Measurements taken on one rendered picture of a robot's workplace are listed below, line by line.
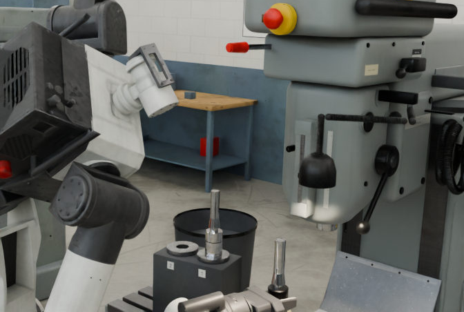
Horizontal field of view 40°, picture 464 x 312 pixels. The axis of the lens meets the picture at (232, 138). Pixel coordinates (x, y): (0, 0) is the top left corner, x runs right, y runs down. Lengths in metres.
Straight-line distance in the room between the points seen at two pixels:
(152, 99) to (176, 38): 6.33
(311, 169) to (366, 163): 0.23
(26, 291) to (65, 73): 0.60
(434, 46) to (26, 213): 1.07
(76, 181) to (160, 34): 6.62
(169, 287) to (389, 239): 0.64
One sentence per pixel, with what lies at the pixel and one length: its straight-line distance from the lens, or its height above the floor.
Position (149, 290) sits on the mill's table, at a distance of 2.02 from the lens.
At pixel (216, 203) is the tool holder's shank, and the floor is 1.27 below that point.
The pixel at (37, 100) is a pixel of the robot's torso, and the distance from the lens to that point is 1.12.
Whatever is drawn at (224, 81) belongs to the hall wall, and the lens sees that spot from 7.04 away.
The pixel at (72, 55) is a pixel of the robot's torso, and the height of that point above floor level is 1.68.
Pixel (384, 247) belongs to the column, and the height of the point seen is 1.12.
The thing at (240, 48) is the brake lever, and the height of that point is 1.70.
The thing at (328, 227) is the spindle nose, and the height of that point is 1.29.
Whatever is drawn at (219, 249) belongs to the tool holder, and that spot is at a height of 1.14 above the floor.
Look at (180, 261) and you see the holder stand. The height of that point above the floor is 1.10.
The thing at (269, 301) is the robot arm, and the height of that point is 1.16.
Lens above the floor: 1.77
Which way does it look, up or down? 11 degrees down
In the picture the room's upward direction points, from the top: 2 degrees clockwise
